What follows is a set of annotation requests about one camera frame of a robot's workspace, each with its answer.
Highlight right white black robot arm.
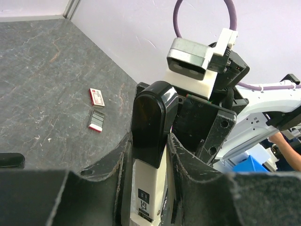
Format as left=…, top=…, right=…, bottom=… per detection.
left=131, top=38, right=301, bottom=168

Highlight blue plastic bin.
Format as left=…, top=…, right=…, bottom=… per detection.
left=233, top=152, right=270, bottom=173

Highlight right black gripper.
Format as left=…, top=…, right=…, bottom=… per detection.
left=136, top=82, right=237, bottom=162

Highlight red white staple box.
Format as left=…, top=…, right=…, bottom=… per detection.
left=89, top=88, right=105, bottom=107

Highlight white black stapler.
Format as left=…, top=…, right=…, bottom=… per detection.
left=130, top=81, right=179, bottom=226

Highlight person forearm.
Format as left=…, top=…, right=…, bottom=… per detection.
left=268, top=132, right=301, bottom=171

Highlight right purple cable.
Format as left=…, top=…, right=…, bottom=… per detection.
left=173, top=0, right=301, bottom=91

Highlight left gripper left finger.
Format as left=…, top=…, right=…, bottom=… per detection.
left=0, top=133, right=133, bottom=226

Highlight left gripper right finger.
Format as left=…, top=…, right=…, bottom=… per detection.
left=167, top=134, right=301, bottom=226

